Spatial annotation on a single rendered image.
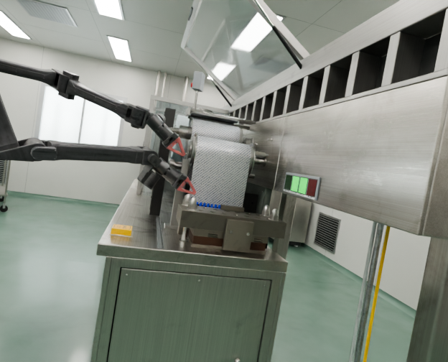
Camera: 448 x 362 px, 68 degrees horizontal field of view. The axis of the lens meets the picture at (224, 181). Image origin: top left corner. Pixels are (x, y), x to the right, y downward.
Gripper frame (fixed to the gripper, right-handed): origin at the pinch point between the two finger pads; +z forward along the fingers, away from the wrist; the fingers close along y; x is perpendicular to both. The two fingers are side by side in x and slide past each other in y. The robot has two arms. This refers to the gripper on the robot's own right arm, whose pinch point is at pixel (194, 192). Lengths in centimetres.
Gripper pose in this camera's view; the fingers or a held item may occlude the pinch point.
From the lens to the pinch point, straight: 137.3
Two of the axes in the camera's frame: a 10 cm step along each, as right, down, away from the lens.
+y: 2.2, 0.9, -9.7
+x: 6.2, -7.8, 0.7
